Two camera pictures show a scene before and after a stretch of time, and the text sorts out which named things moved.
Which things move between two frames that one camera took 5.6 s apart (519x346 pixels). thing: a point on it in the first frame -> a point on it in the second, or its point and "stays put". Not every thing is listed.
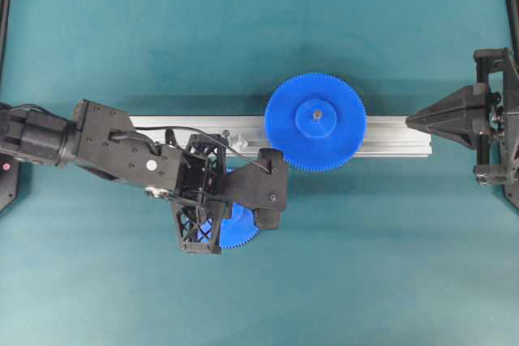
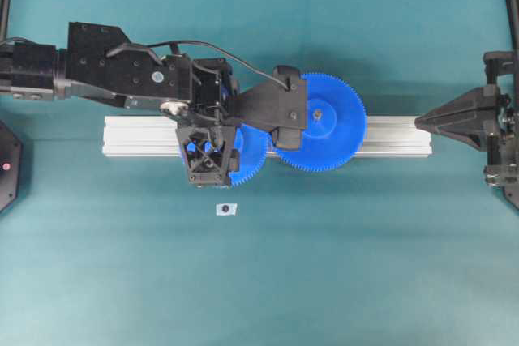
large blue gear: [317, 120] stays put
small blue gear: [235, 231] -> [252, 144]
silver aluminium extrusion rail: [388, 136] stays put
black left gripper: [197, 204] -> [206, 132]
